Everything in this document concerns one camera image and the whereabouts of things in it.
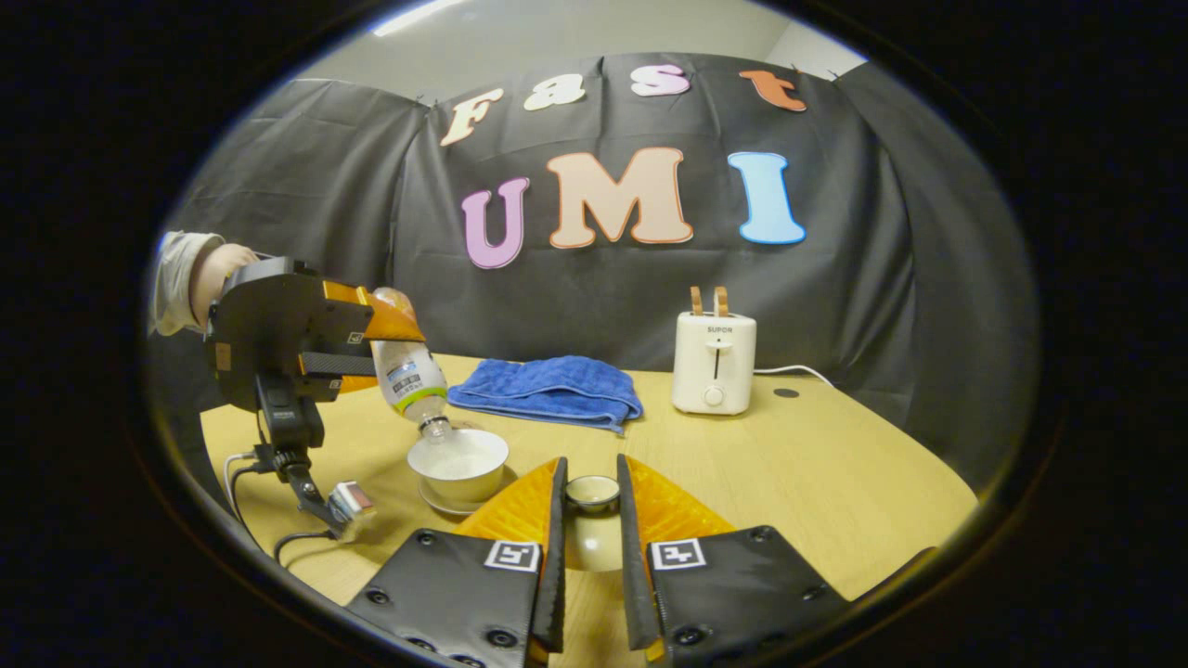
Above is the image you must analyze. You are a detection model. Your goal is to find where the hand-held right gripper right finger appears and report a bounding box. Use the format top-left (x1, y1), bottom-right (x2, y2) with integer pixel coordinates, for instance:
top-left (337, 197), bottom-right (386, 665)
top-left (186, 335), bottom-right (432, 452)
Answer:
top-left (617, 455), bottom-right (850, 668)

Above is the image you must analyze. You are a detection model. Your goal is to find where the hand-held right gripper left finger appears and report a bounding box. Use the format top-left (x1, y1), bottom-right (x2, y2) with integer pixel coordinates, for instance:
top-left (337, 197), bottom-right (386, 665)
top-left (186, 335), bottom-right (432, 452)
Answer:
top-left (345, 456), bottom-right (569, 668)

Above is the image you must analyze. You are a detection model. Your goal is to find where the clear plastic water bottle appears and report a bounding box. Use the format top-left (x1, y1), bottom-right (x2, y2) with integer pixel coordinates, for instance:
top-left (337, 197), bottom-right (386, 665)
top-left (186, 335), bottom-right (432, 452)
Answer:
top-left (369, 288), bottom-right (456, 442)

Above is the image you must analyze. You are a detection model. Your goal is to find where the cream ceramic teacup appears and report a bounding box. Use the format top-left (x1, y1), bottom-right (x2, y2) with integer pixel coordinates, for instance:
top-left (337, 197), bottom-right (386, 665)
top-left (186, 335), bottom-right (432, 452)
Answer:
top-left (407, 428), bottom-right (510, 505)

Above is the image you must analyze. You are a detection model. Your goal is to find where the cream ceramic saucer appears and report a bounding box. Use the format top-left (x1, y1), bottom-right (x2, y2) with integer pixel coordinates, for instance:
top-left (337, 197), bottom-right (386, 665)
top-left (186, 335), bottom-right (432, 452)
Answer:
top-left (418, 464), bottom-right (521, 517)

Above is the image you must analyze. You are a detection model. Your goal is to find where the black backdrop cloth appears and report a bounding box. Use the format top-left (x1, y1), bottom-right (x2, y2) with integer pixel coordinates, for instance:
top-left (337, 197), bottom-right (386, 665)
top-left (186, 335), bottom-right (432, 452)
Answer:
top-left (148, 53), bottom-right (1036, 493)

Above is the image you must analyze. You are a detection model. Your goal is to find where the blue folded towel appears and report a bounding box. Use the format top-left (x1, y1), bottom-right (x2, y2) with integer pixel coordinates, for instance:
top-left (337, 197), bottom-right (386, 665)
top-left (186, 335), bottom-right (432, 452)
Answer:
top-left (447, 355), bottom-right (644, 435)

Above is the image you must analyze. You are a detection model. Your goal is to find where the white toaster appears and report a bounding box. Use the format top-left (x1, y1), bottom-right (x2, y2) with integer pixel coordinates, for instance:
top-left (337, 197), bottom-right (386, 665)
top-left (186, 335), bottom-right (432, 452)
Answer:
top-left (671, 311), bottom-right (757, 416)

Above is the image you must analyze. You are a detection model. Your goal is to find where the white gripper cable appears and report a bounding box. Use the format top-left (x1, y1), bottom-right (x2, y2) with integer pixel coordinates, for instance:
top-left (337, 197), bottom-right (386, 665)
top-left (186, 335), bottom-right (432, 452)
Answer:
top-left (223, 452), bottom-right (259, 520)

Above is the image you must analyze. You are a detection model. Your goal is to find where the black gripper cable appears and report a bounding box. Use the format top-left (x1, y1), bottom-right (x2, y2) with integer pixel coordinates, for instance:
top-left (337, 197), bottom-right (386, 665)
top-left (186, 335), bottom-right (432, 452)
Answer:
top-left (272, 527), bottom-right (340, 567)

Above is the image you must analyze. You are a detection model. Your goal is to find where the white toaster power cable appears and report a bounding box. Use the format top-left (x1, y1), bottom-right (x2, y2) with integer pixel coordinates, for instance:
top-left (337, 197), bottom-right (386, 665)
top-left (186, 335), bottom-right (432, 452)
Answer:
top-left (754, 365), bottom-right (836, 389)

